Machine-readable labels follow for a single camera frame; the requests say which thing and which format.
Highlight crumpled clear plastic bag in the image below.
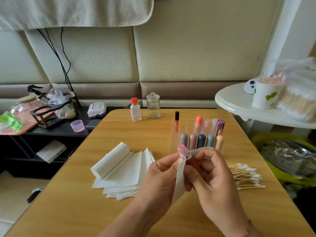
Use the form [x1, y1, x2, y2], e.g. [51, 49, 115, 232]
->
[47, 84, 77, 120]

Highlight red lipstick pink tube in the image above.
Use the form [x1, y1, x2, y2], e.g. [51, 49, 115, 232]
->
[177, 144, 192, 160]

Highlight white panda figure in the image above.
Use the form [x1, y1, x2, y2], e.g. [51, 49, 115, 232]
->
[244, 78, 258, 95]

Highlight white mug green leaf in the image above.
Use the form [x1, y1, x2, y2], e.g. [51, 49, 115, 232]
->
[252, 76, 287, 110]

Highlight person's right hand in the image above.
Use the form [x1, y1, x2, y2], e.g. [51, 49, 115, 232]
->
[184, 148, 252, 237]

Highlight pile of cotton swabs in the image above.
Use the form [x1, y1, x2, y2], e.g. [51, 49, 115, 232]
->
[228, 163, 266, 191]

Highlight person's left hand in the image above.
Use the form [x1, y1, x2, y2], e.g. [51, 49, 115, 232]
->
[133, 151, 191, 220]

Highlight beige padded backrest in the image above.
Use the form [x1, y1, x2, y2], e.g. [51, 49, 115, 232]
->
[0, 0, 297, 109]

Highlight clear acrylic lipstick organizer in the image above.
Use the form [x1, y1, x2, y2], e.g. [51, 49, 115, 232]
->
[174, 111, 226, 151]

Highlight clear bottle red cap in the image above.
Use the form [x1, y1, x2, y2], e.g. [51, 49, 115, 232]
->
[130, 97, 142, 122]

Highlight green plastic wrapper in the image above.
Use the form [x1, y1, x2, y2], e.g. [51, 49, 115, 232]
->
[0, 111, 24, 133]

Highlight black cables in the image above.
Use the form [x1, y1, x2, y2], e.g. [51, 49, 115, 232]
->
[37, 27, 80, 104]

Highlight white round side table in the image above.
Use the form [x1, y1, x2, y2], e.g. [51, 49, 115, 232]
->
[215, 82, 316, 130]

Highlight white power bank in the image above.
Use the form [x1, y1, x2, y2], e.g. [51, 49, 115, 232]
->
[36, 140, 67, 163]

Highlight jar with wooden lid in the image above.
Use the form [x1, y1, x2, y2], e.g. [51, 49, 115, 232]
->
[15, 92, 39, 117]

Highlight black low shelf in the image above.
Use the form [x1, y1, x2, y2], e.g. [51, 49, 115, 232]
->
[0, 103, 131, 178]

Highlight white tissue sheet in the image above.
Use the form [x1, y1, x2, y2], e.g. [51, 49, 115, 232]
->
[171, 146, 207, 205]

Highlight pink tray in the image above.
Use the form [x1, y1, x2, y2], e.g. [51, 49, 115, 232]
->
[0, 101, 55, 135]

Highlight black clip tool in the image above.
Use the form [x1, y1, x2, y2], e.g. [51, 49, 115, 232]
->
[27, 84, 50, 97]

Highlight glass jar with lid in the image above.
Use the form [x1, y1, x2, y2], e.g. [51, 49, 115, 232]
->
[146, 92, 161, 119]

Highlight small purple plastic cup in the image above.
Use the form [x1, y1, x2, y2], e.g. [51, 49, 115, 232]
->
[70, 119, 85, 133]

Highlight yellow-green bin with bag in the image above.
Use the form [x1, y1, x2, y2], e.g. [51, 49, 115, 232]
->
[251, 132, 316, 188]

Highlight wet wipes pack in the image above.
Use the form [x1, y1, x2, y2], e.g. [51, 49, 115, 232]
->
[87, 101, 107, 118]

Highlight stack of white tissues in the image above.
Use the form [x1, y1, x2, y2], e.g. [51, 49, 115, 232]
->
[90, 142, 156, 200]

